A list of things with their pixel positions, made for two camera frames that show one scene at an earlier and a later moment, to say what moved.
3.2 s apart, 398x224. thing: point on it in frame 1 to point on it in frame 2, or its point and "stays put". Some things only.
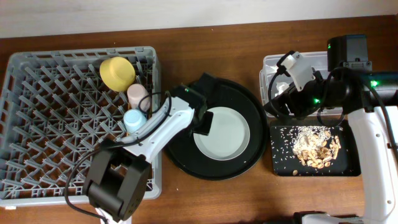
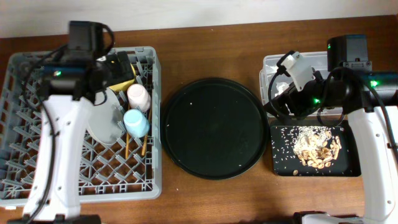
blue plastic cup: [133, 119] stays put
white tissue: [281, 87] stays put
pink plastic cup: [138, 97] stays put
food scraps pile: [316, 146] stays put
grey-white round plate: [228, 137] to [106, 121]
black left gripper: [205, 121] to [123, 66]
